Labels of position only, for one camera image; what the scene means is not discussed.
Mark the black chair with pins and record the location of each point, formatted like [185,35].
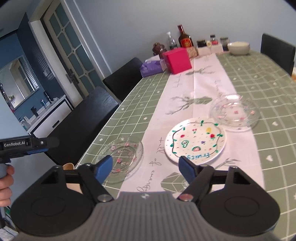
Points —
[122,76]
[277,51]
[85,120]

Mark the beige patterned box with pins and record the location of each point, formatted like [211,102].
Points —
[192,52]

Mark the tan paper cup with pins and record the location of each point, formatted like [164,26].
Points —
[69,166]

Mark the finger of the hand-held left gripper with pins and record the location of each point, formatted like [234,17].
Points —
[37,151]
[46,141]

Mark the clear plastic water bottle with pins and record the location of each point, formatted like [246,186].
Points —
[171,41]

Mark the white glazed door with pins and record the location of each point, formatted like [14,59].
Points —
[69,46]

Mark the person's left hand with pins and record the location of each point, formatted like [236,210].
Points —
[5,190]

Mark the clear glass flowered plate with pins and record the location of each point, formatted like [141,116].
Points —
[233,113]
[126,150]

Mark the purple tissue pack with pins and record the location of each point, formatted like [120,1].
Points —
[151,68]

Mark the black-lidded jar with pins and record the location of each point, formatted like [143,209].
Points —
[201,43]

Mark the small cream roll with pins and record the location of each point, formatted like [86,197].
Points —
[208,44]

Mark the pale ceramic bowl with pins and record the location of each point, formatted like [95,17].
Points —
[238,48]

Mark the dark-lidded glass jar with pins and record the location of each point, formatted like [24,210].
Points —
[223,41]

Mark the small red-labelled bottle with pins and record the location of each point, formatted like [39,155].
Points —
[214,39]

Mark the white box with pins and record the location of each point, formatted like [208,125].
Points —
[217,48]
[204,51]

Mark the pink box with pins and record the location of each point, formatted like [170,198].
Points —
[178,61]

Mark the brown figurine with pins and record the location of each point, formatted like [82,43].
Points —
[159,49]

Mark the white vanity cabinet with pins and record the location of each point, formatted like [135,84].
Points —
[50,118]

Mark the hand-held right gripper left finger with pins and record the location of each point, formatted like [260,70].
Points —
[105,168]

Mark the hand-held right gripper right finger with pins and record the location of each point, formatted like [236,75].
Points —
[187,169]

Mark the brown liquor bottle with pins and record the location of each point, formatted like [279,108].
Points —
[186,40]

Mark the white painted fruit plate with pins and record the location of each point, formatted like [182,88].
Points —
[196,139]

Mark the wall mirror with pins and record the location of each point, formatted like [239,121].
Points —
[18,81]

